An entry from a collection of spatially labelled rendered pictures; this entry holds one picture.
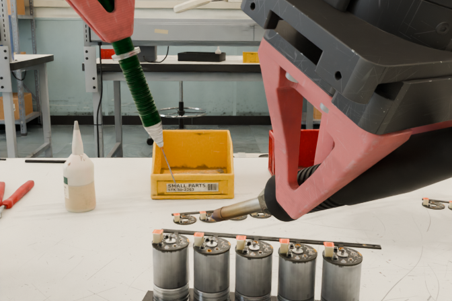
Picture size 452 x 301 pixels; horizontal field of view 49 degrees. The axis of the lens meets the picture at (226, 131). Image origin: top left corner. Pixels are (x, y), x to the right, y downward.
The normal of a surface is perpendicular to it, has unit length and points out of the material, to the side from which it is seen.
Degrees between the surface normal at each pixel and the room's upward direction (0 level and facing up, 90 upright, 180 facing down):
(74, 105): 90
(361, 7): 94
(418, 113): 117
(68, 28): 90
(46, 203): 0
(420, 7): 108
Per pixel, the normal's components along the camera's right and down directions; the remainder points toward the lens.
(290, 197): -0.84, 0.26
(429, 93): 0.52, 0.61
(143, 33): 0.04, 0.22
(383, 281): 0.01, -0.98
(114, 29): 0.43, 0.35
